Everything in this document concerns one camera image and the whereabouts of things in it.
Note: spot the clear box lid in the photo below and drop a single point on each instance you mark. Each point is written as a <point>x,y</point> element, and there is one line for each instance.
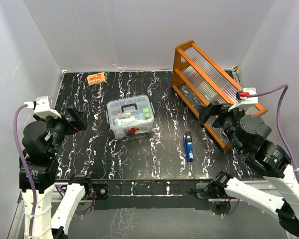
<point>130,104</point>

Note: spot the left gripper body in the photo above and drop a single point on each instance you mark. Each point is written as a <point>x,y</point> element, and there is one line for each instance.
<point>60,127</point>

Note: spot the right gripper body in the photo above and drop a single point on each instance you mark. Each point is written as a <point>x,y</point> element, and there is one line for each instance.
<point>227,120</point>

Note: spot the blue thermometer case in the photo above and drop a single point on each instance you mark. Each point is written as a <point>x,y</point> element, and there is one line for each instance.
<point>188,145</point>

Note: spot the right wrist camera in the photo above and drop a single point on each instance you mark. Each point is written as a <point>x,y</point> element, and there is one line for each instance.
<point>246,98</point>

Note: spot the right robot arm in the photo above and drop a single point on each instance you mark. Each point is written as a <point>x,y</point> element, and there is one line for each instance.
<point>271,162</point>

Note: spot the green small box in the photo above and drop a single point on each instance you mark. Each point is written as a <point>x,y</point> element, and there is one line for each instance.
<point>147,113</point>

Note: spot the clear first aid box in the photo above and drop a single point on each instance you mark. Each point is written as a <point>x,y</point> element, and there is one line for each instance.
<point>143,126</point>

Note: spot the orange pill blister pack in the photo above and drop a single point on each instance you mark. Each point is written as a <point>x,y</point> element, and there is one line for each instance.
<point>95,79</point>

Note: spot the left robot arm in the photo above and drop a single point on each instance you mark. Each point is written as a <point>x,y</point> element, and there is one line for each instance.
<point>42,139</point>

